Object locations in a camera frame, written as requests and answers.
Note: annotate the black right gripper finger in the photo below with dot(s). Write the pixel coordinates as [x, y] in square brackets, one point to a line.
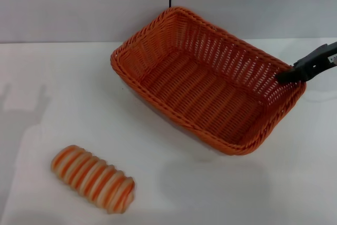
[302, 73]
[317, 52]

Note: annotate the orange woven plastic basket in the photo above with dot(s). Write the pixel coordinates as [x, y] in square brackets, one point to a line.
[194, 88]

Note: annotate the orange white striped toy bread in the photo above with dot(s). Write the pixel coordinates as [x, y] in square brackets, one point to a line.
[92, 178]

